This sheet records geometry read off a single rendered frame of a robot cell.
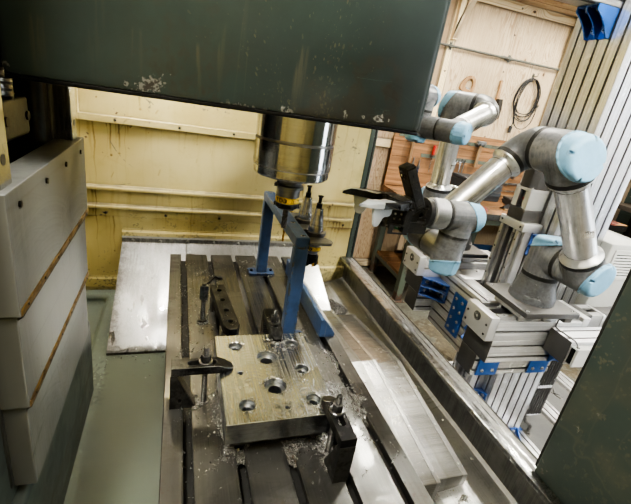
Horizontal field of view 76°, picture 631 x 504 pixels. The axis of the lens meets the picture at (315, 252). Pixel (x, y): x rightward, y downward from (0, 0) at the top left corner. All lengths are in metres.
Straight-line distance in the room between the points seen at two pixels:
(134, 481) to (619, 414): 1.12
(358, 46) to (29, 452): 0.86
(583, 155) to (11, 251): 1.15
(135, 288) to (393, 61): 1.36
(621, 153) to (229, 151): 1.50
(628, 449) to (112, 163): 1.84
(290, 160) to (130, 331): 1.09
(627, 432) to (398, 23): 0.89
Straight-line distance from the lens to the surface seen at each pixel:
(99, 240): 1.99
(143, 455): 1.30
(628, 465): 1.10
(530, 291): 1.55
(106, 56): 0.69
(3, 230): 0.65
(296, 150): 0.77
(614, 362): 1.06
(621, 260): 1.97
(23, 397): 0.79
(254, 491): 0.87
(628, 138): 1.83
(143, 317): 1.71
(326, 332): 1.26
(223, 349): 1.02
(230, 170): 1.87
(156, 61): 0.68
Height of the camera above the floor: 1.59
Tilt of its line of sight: 22 degrees down
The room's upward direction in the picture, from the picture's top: 10 degrees clockwise
